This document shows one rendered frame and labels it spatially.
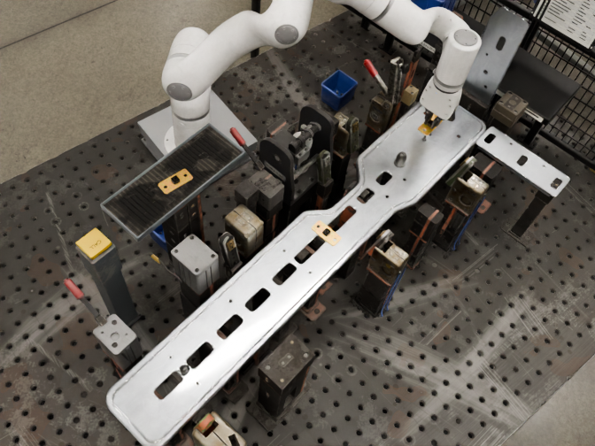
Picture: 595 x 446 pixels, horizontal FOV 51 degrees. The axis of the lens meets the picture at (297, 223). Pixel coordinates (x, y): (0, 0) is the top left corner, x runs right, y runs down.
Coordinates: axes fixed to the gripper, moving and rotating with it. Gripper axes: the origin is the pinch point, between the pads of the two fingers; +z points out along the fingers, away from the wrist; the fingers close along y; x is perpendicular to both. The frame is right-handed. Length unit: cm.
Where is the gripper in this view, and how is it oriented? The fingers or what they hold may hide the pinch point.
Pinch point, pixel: (432, 119)
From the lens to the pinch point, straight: 190.8
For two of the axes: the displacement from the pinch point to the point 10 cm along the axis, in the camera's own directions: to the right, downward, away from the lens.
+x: 6.6, -6.1, 4.3
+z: -0.8, 5.1, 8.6
